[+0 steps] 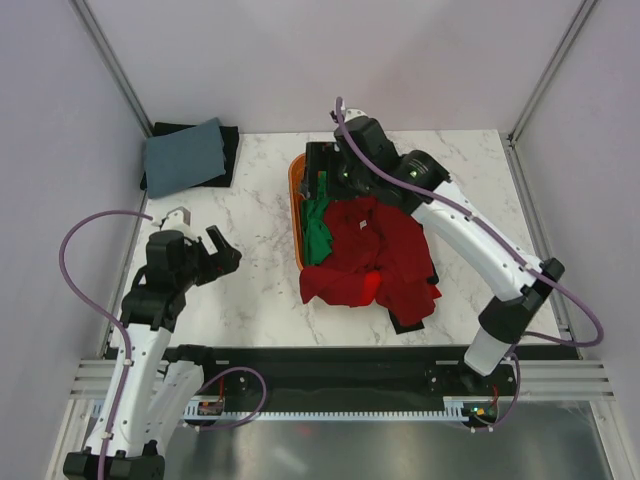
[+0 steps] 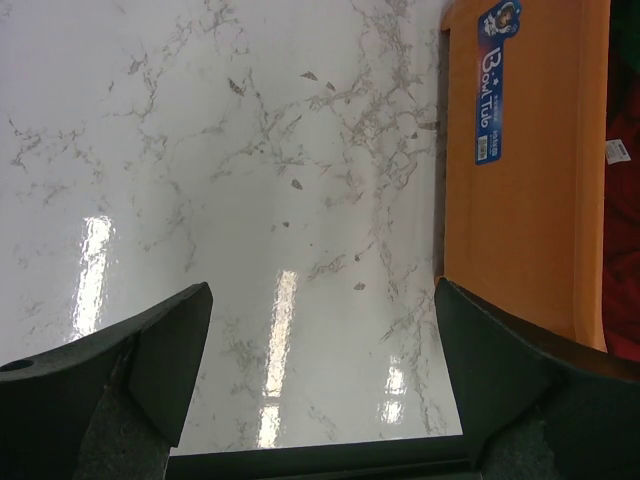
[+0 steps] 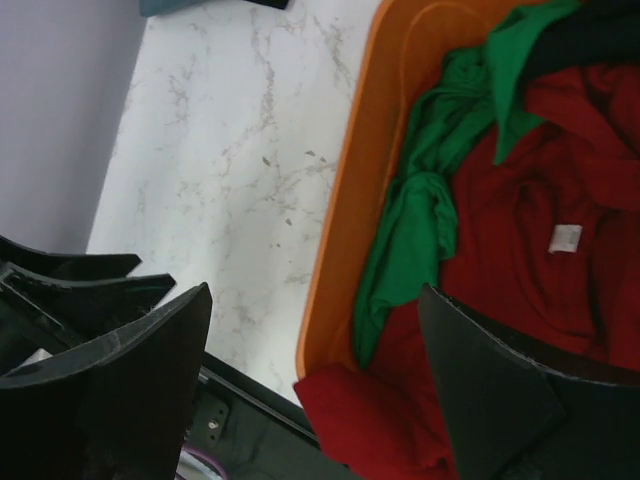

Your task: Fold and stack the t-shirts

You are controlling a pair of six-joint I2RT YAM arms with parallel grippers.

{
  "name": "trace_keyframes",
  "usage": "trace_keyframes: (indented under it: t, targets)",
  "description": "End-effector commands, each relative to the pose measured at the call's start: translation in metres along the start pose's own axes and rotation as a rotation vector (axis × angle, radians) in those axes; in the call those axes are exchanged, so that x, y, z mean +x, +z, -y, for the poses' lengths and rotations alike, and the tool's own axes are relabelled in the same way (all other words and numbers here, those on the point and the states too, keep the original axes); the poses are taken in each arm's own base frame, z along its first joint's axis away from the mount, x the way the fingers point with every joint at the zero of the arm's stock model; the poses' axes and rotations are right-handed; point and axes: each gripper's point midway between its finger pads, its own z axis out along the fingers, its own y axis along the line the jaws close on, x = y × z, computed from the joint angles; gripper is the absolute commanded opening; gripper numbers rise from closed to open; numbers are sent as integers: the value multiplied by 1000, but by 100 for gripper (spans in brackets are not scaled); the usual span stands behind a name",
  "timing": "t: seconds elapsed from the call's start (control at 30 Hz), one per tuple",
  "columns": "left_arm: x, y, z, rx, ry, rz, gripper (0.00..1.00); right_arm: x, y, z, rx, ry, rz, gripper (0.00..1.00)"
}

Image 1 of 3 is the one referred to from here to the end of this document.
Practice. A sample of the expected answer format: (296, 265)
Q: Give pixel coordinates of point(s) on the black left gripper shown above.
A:
(217, 264)

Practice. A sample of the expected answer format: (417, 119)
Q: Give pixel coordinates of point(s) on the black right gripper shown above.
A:
(319, 158)

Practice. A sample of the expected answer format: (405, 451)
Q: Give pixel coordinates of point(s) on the orange plastic basket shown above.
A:
(295, 177)

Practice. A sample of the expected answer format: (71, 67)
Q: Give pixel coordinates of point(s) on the dark red t shirt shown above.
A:
(361, 229)

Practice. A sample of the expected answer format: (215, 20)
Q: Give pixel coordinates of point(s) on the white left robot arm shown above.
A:
(141, 410)

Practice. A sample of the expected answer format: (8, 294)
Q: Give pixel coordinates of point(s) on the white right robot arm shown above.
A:
(520, 283)

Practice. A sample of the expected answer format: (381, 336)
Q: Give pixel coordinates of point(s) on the green t shirt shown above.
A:
(317, 238)

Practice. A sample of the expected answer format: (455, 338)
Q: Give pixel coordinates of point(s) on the folded black t shirt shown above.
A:
(227, 155)

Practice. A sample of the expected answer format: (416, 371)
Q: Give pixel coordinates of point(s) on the folded grey-blue t shirt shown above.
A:
(185, 157)

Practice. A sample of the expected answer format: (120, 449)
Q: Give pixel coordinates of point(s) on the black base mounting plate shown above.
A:
(341, 378)

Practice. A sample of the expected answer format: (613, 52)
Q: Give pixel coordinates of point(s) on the bright red t shirt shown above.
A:
(370, 286)

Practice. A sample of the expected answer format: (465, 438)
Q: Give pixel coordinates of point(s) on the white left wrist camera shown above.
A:
(178, 219)

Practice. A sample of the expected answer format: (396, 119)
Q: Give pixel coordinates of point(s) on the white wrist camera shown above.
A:
(349, 115)
(178, 219)

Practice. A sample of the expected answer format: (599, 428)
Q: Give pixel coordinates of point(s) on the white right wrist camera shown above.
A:
(349, 115)

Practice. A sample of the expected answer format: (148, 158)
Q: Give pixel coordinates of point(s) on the white slotted cable duct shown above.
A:
(450, 411)

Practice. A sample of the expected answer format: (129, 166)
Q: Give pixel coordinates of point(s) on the left aluminium frame post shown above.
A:
(100, 41)

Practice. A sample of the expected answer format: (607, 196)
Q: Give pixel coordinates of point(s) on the aluminium frame post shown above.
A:
(568, 39)
(100, 41)

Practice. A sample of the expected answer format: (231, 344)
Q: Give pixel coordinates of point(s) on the right aluminium frame post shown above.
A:
(568, 39)

